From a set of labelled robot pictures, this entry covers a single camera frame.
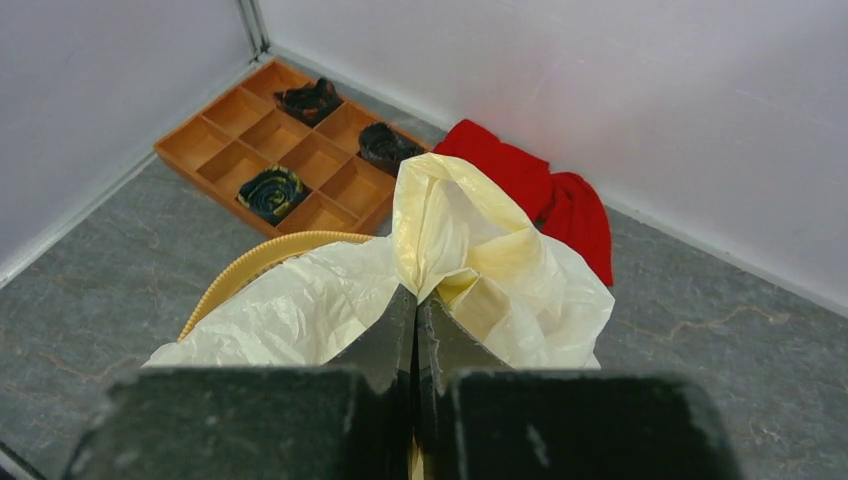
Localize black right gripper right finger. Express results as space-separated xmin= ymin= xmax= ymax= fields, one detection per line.
xmin=417 ymin=296 xmax=505 ymax=479

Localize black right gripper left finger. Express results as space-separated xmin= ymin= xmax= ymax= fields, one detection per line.
xmin=324 ymin=286 xmax=416 ymax=479

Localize pale yellow plastic trash bag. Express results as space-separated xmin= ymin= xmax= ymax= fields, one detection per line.
xmin=148 ymin=153 xmax=614 ymax=369

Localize yellow mesh trash bin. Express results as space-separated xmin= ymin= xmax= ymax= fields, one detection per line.
xmin=177 ymin=230 xmax=372 ymax=342

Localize red cloth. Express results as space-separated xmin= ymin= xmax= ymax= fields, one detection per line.
xmin=433 ymin=119 xmax=614 ymax=287

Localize black green rolled item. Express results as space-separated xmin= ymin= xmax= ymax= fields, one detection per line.
xmin=236 ymin=165 xmax=311 ymax=226

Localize black rolled item back right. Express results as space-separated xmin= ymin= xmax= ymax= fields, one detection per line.
xmin=358 ymin=122 xmax=426 ymax=177

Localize orange wooden compartment tray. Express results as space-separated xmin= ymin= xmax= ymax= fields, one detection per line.
xmin=154 ymin=60 xmax=395 ymax=238

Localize black rolled item back left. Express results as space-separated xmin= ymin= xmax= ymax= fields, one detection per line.
xmin=273 ymin=77 xmax=344 ymax=128

